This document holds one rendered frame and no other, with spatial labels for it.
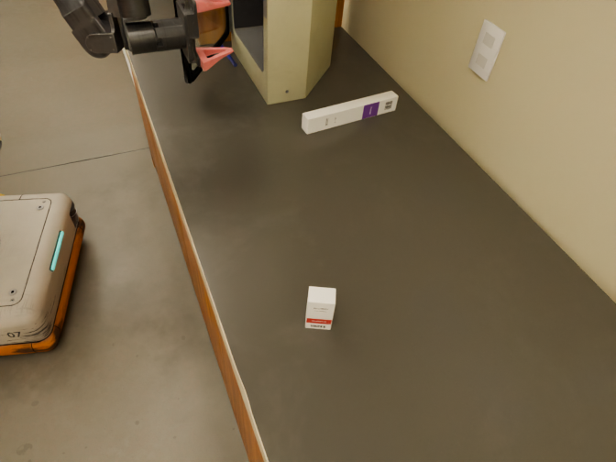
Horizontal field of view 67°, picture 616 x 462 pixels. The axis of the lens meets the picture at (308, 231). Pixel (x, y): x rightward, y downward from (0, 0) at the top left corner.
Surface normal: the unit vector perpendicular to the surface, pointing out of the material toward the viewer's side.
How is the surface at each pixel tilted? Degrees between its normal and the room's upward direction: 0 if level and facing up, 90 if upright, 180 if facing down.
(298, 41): 90
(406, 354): 0
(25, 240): 0
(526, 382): 0
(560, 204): 90
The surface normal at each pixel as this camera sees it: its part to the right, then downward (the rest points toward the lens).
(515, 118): -0.92, 0.26
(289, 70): 0.40, 0.70
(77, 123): 0.07, -0.67
